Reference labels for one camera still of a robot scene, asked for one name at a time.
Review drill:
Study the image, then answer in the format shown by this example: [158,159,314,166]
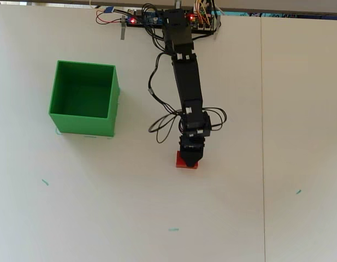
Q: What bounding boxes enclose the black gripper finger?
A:
[180,150,193,168]
[190,149,205,168]

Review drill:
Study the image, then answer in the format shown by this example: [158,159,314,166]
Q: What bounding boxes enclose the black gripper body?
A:
[178,135,206,152]

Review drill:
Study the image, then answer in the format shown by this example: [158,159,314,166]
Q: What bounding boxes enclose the red rectangular block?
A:
[175,150,199,170]

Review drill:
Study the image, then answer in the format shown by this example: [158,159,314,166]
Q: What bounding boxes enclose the green square plastic bin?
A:
[48,60,121,138]

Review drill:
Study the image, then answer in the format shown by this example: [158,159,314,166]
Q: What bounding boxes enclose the black base board with electronics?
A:
[126,8,221,35]

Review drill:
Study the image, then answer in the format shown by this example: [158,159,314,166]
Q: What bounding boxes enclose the grey table clamp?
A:
[120,15,128,40]

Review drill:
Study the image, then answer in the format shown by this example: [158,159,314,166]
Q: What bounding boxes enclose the black looped servo cables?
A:
[148,107,228,144]

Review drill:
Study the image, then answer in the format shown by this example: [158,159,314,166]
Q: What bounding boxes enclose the coloured jumper wires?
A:
[193,0,213,28]

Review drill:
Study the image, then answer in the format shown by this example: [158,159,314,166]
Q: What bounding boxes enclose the black power cable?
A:
[210,0,225,17]

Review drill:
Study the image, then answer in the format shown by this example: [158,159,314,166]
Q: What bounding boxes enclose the thin red wire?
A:
[96,9,122,27]

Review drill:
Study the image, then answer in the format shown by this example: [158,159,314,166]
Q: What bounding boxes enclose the cable with blue plug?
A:
[104,6,131,15]

